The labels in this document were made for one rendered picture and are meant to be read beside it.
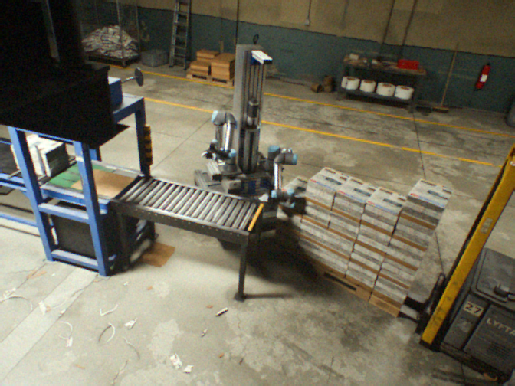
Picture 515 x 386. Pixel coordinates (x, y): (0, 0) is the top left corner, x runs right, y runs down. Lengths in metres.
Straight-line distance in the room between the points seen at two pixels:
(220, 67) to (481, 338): 7.83
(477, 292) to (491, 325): 0.30
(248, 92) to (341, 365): 2.69
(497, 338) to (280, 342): 1.71
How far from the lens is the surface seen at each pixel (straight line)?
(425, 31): 9.91
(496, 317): 3.52
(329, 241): 3.81
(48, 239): 4.25
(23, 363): 3.69
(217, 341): 3.49
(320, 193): 3.59
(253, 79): 3.95
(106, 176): 4.09
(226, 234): 3.30
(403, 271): 3.67
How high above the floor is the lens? 2.84
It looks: 33 degrees down
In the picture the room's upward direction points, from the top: 6 degrees clockwise
